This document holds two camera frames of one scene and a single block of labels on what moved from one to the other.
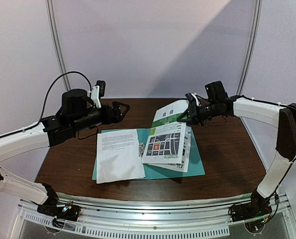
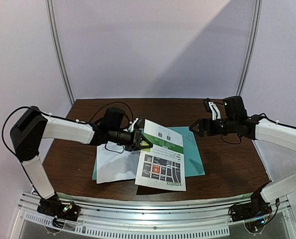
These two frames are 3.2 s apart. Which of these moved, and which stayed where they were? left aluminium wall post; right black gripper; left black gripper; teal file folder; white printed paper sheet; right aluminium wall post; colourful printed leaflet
Moved: colourful printed leaflet; teal file folder; left black gripper; right black gripper
Stayed: left aluminium wall post; white printed paper sheet; right aluminium wall post
